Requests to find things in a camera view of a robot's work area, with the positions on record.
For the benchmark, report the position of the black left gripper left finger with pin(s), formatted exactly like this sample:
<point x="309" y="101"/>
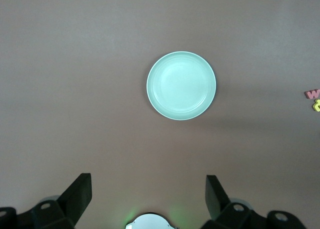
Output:
<point x="75" y="201"/>

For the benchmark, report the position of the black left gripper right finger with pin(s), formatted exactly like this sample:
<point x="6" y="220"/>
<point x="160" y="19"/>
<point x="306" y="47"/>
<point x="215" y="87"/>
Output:
<point x="220" y="204"/>

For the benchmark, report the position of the red foam letter w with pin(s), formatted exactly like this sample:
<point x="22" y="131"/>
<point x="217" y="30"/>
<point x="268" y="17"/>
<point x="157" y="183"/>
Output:
<point x="313" y="94"/>

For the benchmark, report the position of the green plate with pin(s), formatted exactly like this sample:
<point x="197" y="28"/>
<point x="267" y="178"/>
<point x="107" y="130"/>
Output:
<point x="181" y="86"/>

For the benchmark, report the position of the yellow foam lowercase letter h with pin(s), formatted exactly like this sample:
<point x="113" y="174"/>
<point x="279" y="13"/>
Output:
<point x="317" y="106"/>

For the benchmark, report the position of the brown table mat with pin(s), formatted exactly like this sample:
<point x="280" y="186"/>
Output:
<point x="75" y="64"/>

